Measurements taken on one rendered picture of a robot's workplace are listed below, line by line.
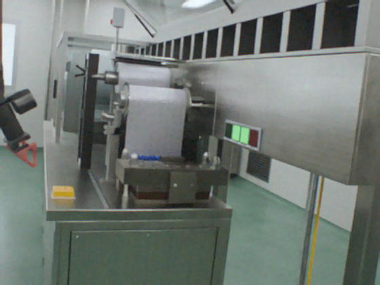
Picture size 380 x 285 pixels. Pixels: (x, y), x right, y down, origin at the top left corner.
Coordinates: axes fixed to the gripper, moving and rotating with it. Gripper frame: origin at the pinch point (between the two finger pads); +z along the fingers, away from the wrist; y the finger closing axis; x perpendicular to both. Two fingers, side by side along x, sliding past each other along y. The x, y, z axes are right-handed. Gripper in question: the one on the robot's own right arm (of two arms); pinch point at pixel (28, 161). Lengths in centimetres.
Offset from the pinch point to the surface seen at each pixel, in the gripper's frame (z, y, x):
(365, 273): 46, -78, -48
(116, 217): 28.2, -11.6, -14.5
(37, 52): 29, 553, -180
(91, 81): -3, 46, -48
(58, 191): 17.0, 6.5, -5.0
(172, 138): 24, 5, -55
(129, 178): 21.0, -7.5, -26.2
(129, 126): 11.7, 10.3, -41.7
